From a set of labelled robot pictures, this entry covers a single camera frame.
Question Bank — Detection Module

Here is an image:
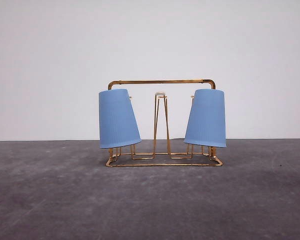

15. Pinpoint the gold wire cup rack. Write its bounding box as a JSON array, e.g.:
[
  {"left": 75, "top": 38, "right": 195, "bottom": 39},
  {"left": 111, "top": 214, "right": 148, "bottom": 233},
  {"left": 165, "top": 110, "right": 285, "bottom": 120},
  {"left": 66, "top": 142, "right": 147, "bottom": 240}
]
[{"left": 106, "top": 79, "right": 223, "bottom": 167}]

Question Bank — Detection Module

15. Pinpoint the blue ribbed cup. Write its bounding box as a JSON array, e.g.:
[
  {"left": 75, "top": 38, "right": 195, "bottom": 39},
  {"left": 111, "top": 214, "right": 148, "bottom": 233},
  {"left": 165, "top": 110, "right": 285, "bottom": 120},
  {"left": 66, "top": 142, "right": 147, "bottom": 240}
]
[
  {"left": 184, "top": 88, "right": 227, "bottom": 148},
  {"left": 99, "top": 89, "right": 142, "bottom": 149}
]

